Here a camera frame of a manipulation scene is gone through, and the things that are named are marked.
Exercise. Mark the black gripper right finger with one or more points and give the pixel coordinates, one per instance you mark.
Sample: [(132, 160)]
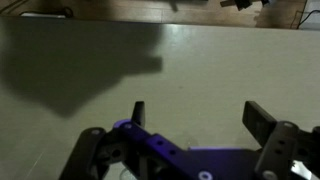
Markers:
[(258, 120)]

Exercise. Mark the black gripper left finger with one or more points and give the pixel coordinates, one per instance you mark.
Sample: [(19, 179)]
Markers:
[(138, 113)]

